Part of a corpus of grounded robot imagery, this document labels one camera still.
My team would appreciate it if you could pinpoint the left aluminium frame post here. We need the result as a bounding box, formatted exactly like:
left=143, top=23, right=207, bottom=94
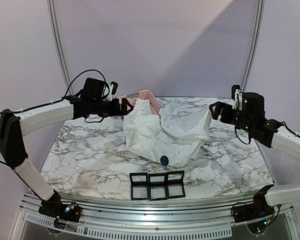
left=47, top=0, right=71, bottom=88

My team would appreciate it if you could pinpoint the black display case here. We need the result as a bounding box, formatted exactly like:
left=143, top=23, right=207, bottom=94
left=148, top=172, right=168, bottom=201
left=129, top=172, right=151, bottom=201
left=166, top=170, right=186, bottom=199

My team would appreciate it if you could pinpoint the middle black display case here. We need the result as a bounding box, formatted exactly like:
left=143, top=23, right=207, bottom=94
left=148, top=172, right=168, bottom=201

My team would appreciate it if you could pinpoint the left black display case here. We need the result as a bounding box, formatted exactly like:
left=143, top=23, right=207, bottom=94
left=129, top=172, right=151, bottom=201

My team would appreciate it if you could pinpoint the right black display case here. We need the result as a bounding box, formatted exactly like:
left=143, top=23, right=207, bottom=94
left=166, top=170, right=186, bottom=199

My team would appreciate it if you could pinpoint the aluminium front rail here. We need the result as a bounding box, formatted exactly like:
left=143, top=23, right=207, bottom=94
left=12, top=193, right=300, bottom=240

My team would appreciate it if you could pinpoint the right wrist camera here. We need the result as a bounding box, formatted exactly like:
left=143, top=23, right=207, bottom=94
left=231, top=84, right=241, bottom=110

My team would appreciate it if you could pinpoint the blue round brooch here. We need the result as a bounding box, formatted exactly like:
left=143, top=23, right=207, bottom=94
left=160, top=155, right=169, bottom=166

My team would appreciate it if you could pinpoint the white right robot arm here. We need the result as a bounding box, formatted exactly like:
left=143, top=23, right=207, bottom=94
left=209, top=89, right=300, bottom=226

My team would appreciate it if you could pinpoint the pink plastic basket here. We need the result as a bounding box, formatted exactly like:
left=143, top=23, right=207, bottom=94
left=118, top=90, right=163, bottom=115

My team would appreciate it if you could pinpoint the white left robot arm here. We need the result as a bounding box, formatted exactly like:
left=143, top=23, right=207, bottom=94
left=0, top=77, right=134, bottom=224

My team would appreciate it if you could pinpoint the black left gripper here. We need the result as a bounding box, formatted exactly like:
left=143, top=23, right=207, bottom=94
left=91, top=97, right=134, bottom=119

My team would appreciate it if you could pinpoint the white button shirt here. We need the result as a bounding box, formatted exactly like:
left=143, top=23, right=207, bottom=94
left=123, top=99, right=212, bottom=168

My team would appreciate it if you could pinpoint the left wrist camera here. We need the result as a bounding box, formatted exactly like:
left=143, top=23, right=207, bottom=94
left=106, top=81, right=118, bottom=101

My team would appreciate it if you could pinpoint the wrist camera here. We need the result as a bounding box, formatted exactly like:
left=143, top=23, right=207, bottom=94
left=231, top=84, right=241, bottom=110
left=106, top=81, right=118, bottom=101

